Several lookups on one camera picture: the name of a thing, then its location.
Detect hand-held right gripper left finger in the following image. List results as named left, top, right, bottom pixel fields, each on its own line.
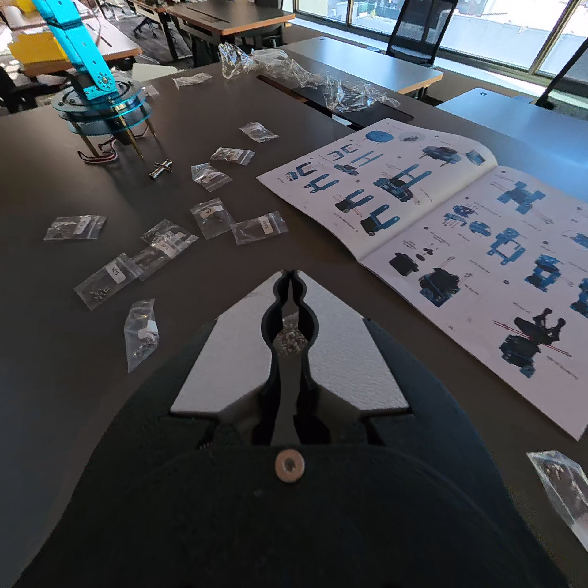
left=171, top=270, right=292, bottom=445

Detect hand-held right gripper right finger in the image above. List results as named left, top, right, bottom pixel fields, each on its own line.
left=293, top=270, right=409, bottom=445

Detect clear screw bag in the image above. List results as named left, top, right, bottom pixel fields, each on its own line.
left=274, top=317, right=307, bottom=357

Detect dark desk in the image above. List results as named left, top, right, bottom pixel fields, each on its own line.
left=0, top=46, right=588, bottom=588

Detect grey desk with wooden edge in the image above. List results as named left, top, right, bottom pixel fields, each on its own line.
left=435, top=87, right=588, bottom=184
left=280, top=37, right=444, bottom=99
left=0, top=14, right=144, bottom=79
left=166, top=0, right=297, bottom=67

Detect open instruction booklet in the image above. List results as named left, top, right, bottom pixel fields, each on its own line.
left=256, top=118, right=588, bottom=443

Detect scatter of small parts bags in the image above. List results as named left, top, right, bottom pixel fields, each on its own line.
left=43, top=71, right=290, bottom=374

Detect clear parts bag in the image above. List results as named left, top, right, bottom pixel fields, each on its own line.
left=527, top=451, right=588, bottom=539

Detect crumpled clear plastic wrap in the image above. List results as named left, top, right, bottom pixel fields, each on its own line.
left=218, top=42, right=319, bottom=89
left=322, top=76, right=401, bottom=114

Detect white rounded object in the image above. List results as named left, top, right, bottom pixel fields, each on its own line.
left=131, top=62, right=179, bottom=84

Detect black mesh office chair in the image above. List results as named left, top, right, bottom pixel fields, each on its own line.
left=385, top=0, right=460, bottom=68

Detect dark office chair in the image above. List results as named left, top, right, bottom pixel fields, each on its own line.
left=126, top=0, right=162, bottom=38
left=0, top=64, right=52, bottom=116

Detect yellow storage bin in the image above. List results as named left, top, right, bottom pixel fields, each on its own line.
left=8, top=33, right=70, bottom=70

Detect red black servo cable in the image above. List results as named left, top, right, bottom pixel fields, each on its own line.
left=77, top=135, right=127, bottom=166

